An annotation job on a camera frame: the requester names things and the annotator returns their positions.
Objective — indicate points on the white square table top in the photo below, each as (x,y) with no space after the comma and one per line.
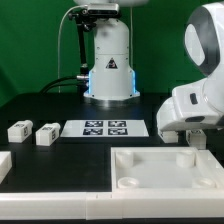
(145,168)

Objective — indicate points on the white marker sheet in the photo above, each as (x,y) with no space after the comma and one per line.
(105,128)

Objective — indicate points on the white left fence piece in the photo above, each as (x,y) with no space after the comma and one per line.
(5,164)

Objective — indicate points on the black camera stand pole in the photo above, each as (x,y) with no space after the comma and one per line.
(84,70)

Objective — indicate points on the white front fence rail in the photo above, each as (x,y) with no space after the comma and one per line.
(117,205)

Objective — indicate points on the black camera on stand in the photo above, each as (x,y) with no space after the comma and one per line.
(93,11)

